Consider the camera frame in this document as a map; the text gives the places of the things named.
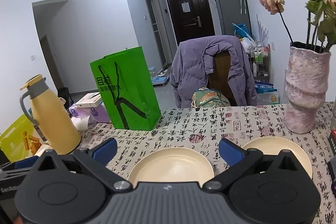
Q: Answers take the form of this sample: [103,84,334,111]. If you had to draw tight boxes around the purple tissue pack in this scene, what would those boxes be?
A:
[69,103,111,123]

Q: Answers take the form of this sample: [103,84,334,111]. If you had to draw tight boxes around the white flat box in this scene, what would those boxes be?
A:
[75,92,102,108]

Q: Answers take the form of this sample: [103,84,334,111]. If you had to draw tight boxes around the yellow thermos jug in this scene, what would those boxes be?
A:
[19,75,81,155]

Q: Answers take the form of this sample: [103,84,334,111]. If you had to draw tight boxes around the cream plate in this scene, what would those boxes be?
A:
[242,136,313,178]
[127,147,215,186]

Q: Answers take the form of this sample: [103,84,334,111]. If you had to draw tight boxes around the purple puffer jacket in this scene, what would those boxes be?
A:
[170,35,257,109]

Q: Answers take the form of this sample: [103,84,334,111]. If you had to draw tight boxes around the wooden chair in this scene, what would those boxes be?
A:
[207,51,237,106]

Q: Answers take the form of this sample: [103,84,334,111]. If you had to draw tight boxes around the dark entrance door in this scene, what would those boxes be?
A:
[167,0,215,44]

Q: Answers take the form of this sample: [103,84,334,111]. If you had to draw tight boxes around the calligraphy print tablecloth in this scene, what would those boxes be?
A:
[81,102,335,223]

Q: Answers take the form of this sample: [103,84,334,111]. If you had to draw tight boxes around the patterned green cushion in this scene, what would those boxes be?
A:
[191,88,231,109]

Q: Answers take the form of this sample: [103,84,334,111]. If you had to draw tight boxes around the white rubber gloves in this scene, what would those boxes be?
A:
[35,144,52,157]

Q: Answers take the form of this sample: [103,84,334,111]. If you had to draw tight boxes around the red small box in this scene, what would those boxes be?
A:
[328,129,336,156]

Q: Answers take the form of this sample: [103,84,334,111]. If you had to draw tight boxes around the pink textured vase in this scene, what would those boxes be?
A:
[284,42,331,134]

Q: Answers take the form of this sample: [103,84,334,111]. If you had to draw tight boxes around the grey refrigerator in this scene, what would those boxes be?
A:
[215,0,252,35]

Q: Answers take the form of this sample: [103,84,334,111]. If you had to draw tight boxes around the yellow-green snack box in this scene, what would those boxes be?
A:
[0,114,44,162]

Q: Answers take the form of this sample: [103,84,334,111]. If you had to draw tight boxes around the green paper shopping bag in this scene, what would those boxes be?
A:
[90,47,161,131]

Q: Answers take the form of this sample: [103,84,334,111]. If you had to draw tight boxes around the dried pink roses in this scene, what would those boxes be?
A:
[257,0,336,54]

